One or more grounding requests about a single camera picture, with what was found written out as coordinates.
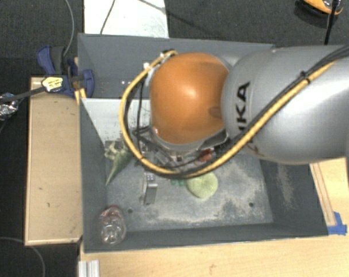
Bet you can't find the red-brown small object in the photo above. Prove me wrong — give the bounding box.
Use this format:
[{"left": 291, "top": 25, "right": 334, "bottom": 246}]
[{"left": 200, "top": 149, "right": 214, "bottom": 163}]

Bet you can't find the green toy animal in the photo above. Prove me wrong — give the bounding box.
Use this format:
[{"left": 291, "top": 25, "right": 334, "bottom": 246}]
[{"left": 104, "top": 141, "right": 132, "bottom": 186}]

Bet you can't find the pale green round sponge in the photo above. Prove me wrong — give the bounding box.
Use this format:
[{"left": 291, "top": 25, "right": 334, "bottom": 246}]
[{"left": 186, "top": 171, "right": 219, "bottom": 199}]

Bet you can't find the grey metal bin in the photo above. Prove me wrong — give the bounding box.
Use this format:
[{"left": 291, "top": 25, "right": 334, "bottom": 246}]
[{"left": 77, "top": 33, "right": 329, "bottom": 254}]

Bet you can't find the clear plastic bottle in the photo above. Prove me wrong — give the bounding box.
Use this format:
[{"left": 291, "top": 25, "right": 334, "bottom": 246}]
[{"left": 98, "top": 205, "right": 127, "bottom": 245}]

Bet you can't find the pale wood board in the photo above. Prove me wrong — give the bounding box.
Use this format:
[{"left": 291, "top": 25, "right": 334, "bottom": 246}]
[{"left": 24, "top": 76, "right": 84, "bottom": 246}]

